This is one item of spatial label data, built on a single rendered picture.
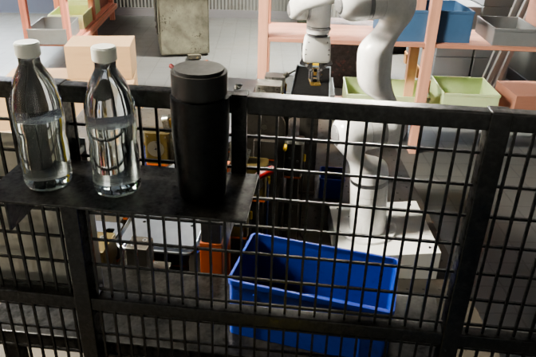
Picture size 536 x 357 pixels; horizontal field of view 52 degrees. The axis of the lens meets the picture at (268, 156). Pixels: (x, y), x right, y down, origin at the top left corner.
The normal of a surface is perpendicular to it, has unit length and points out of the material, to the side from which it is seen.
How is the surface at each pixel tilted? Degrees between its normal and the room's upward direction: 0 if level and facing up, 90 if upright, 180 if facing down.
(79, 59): 90
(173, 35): 90
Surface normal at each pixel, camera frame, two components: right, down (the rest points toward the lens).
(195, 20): 0.22, 0.44
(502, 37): -0.05, 0.44
